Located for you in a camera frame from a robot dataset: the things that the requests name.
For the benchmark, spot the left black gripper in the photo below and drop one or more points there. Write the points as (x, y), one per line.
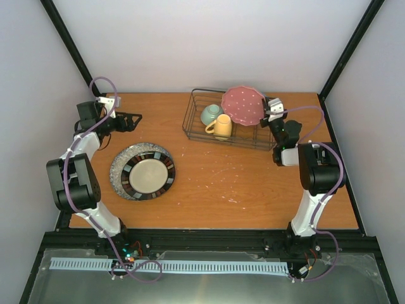
(123, 128)

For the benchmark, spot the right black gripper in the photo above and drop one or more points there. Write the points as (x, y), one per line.
(263, 121)

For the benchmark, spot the pink plate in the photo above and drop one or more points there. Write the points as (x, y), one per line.
(244, 105)

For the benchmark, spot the yellow mug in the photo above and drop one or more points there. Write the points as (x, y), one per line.
(221, 128)

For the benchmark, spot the green ceramic bowl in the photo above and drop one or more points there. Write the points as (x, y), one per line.
(210, 113)

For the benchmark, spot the black rimmed cream plate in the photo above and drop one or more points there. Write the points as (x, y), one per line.
(147, 175)

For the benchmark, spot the black wire dish rack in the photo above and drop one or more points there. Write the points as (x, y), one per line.
(253, 137)

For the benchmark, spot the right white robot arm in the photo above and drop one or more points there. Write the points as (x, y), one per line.
(321, 173)

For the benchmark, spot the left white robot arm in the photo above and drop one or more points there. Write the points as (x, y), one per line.
(73, 182)

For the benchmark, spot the grey speckled large plate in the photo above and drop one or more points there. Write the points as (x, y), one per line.
(123, 157)

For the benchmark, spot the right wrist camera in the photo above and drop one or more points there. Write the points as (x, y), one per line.
(277, 108)

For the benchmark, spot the left black frame post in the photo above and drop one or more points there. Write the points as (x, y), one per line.
(64, 34)

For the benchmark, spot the black frame post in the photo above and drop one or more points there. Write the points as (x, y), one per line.
(64, 34)
(356, 37)

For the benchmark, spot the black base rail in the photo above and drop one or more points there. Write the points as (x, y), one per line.
(281, 244)

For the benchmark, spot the right black frame post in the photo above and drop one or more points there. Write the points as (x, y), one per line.
(356, 37)

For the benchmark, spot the light blue cable duct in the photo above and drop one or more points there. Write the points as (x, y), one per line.
(172, 266)

